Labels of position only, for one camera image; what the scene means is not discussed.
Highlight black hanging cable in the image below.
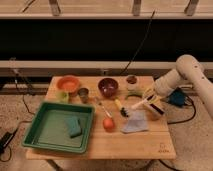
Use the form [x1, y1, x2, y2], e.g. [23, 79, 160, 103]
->
[119, 9, 157, 77]

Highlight metal cup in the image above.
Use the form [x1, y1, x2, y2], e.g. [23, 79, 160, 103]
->
[78, 88, 89, 103]

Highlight white cup brown contents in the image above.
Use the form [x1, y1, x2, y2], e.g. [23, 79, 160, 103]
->
[126, 75, 138, 91]

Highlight wooden table board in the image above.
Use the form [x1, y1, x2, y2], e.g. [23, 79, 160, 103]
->
[26, 76, 176, 160]

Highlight blue device with cables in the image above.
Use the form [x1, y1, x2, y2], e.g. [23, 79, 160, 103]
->
[168, 88, 193, 107]

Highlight black power adapter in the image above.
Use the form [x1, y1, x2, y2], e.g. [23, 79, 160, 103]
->
[0, 132, 13, 154]

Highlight purple bowl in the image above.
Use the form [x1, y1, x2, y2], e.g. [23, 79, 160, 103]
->
[98, 78, 118, 98]

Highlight green plastic tray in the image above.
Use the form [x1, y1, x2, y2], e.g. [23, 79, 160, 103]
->
[22, 102, 94, 154]

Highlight orange bowl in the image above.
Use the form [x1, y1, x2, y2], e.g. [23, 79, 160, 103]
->
[56, 75, 80, 93]

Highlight white dish brush black bristles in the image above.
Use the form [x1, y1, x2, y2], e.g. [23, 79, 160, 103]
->
[119, 99, 151, 117]

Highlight green sponge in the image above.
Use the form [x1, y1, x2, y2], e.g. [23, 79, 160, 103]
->
[66, 116, 82, 138]

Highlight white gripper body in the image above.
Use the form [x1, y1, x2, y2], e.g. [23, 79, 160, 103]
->
[143, 97, 164, 120]

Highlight light green cup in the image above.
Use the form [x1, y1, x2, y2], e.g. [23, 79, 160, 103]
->
[56, 91, 69, 103]

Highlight orange ball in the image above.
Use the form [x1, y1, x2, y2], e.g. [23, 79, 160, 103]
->
[103, 118, 115, 131]

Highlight grey blue cloth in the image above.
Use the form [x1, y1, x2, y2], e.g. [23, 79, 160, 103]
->
[121, 110, 149, 134]

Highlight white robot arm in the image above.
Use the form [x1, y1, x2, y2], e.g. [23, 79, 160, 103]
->
[143, 54, 213, 119]

